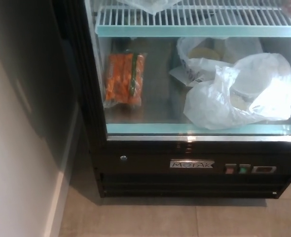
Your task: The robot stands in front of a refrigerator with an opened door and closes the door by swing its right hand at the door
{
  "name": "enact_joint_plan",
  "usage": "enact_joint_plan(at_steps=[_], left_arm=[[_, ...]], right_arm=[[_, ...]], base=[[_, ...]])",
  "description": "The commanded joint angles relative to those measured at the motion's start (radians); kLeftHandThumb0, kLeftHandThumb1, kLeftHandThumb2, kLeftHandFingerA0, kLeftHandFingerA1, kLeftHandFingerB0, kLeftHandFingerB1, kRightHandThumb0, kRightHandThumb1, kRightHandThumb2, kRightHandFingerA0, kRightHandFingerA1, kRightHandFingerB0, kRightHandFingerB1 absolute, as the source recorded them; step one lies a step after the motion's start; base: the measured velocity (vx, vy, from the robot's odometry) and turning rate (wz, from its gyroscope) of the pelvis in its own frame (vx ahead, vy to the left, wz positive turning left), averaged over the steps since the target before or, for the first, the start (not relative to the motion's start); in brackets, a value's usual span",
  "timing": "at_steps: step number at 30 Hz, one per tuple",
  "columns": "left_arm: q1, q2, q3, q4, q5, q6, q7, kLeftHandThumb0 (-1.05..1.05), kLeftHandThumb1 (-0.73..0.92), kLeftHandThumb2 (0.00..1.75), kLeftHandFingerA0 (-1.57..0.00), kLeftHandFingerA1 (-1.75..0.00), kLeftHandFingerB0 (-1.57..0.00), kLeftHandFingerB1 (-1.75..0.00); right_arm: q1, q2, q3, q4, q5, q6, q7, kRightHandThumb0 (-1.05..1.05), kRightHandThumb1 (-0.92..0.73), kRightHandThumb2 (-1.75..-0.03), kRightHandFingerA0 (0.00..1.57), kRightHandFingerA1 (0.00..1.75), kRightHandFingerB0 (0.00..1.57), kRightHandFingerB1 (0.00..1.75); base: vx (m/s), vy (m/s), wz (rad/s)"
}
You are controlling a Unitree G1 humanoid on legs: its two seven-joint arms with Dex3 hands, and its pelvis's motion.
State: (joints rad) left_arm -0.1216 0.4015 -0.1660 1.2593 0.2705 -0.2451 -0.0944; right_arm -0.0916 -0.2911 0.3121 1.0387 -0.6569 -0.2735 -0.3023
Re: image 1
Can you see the black glass-door display refrigerator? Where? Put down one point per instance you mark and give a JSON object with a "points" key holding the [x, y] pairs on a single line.
{"points": [[140, 158]]}

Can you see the round silver door lock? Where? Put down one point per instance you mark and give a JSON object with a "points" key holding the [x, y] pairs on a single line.
{"points": [[123, 158]]}

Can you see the bagged orange carrots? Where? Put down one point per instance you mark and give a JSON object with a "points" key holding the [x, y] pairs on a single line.
{"points": [[122, 76]]}

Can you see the silver Motak logo plate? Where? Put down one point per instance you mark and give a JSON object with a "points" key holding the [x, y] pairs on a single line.
{"points": [[191, 165]]}

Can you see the white plastic bag blue print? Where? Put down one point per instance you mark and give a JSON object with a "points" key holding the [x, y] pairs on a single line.
{"points": [[185, 66]]}

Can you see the black louvred vent grille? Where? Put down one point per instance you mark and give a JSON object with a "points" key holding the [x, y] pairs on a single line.
{"points": [[190, 185]]}

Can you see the round tan lidded container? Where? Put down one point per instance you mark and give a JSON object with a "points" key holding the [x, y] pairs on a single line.
{"points": [[204, 52]]}

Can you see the clear plastic bag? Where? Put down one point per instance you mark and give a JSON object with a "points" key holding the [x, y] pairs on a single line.
{"points": [[150, 6]]}

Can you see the large white plastic bag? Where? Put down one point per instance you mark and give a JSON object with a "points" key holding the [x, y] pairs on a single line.
{"points": [[264, 93]]}

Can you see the digital temperature display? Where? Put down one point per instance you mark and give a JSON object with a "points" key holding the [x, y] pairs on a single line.
{"points": [[264, 169]]}

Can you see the red rocker switch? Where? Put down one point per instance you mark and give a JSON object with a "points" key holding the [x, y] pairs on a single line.
{"points": [[230, 169]]}

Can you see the green rocker switch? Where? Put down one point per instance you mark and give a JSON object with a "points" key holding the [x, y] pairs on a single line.
{"points": [[244, 169]]}

